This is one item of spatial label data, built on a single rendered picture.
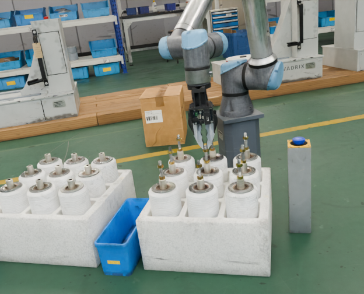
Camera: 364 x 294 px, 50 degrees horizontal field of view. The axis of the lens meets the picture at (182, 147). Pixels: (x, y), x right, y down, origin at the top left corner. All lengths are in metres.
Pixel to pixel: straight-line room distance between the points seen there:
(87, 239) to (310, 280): 0.68
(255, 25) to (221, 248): 0.83
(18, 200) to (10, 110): 1.76
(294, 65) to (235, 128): 1.82
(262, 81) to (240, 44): 4.08
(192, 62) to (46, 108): 2.08
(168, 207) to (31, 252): 0.52
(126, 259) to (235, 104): 0.80
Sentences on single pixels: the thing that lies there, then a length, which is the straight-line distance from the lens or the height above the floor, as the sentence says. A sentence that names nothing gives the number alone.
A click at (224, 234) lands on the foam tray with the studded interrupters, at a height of 0.14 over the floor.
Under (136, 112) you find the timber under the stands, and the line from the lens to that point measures 3.01.
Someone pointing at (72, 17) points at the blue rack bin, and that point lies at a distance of 5.66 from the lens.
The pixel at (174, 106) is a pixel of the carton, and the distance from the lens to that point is 2.26.
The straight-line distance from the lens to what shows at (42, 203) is 1.36.
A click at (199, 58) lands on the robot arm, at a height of 0.62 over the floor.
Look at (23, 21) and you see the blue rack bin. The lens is 5.72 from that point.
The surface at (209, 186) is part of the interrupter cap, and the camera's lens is 1.16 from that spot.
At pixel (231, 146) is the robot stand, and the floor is 0.17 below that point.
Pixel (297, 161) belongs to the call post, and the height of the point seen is 0.27.
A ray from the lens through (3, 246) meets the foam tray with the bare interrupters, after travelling 1.50.
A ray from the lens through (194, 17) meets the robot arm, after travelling 1.36.
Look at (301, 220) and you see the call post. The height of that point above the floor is 0.05.
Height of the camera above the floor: 0.76
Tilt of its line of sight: 19 degrees down
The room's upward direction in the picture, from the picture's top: 7 degrees counter-clockwise
